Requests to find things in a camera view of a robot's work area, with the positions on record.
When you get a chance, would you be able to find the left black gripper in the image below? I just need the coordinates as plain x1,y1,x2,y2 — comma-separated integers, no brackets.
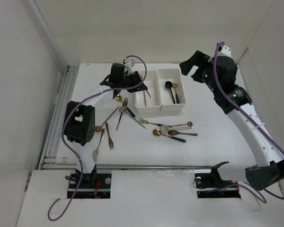
119,71,147,93

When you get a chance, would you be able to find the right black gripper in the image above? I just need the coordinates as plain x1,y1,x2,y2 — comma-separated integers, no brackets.
179,50,220,94

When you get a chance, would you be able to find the black spoon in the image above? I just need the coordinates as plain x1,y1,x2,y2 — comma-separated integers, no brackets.
165,81,176,104

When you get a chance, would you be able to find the copper round spoon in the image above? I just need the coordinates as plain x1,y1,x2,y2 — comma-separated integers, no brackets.
95,107,119,132

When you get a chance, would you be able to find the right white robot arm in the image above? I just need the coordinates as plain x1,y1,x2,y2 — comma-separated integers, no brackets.
179,46,284,191

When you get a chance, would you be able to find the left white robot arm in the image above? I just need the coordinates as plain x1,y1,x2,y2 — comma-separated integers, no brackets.
61,63,148,188

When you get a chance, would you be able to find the gold spoon near bins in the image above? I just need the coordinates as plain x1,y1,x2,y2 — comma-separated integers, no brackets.
115,95,123,103

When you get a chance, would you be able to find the silver spoon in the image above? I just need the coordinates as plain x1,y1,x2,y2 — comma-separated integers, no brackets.
118,105,148,130

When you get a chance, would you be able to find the left white plastic bin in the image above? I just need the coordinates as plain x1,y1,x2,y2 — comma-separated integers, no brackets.
134,70,161,115

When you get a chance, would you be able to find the white plastic bin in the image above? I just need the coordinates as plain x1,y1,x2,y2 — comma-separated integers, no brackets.
157,69,186,112
134,70,161,115

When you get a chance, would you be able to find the right white plastic bin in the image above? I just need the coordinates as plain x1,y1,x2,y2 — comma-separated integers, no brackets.
157,69,186,112

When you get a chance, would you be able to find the copper small fork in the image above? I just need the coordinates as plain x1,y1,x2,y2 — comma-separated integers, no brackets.
105,122,114,149

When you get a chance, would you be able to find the small copper spoon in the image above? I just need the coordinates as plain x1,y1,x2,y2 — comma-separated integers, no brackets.
172,121,193,127

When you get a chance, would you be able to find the white measuring scoop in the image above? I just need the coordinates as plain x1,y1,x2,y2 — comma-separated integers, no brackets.
160,125,191,134

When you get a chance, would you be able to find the brown copper spoon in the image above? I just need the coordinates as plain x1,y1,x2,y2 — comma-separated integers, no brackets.
168,130,198,136

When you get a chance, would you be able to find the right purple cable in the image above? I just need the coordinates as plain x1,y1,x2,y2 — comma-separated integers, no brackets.
213,41,284,204

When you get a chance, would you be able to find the purple cable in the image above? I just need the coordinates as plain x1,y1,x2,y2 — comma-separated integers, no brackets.
213,41,284,204
48,55,147,223

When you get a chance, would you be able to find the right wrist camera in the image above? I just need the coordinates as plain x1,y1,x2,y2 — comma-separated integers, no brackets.
217,44,231,58

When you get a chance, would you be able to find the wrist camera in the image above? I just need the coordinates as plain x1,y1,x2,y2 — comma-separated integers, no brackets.
217,44,231,58
124,60,136,73

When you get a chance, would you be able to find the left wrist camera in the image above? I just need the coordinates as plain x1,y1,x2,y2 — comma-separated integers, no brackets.
124,60,136,73

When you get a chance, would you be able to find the silver fork black handle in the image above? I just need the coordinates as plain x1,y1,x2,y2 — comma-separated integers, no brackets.
116,95,128,130

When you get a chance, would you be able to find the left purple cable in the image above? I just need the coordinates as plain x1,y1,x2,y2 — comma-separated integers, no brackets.
48,55,147,223

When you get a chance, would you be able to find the gold fork black handle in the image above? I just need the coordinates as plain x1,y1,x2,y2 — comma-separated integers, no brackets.
138,118,164,127

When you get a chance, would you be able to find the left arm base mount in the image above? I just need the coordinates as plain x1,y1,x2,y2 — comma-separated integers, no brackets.
65,167,112,199

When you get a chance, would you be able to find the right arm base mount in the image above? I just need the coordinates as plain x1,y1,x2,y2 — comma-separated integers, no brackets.
193,161,241,199

